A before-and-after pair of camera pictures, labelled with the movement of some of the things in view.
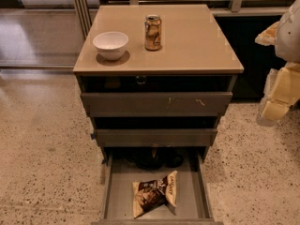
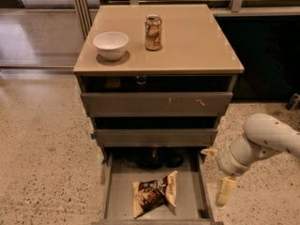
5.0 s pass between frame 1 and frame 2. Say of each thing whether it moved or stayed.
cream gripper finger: moved
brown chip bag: stayed
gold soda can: stayed
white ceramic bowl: stayed
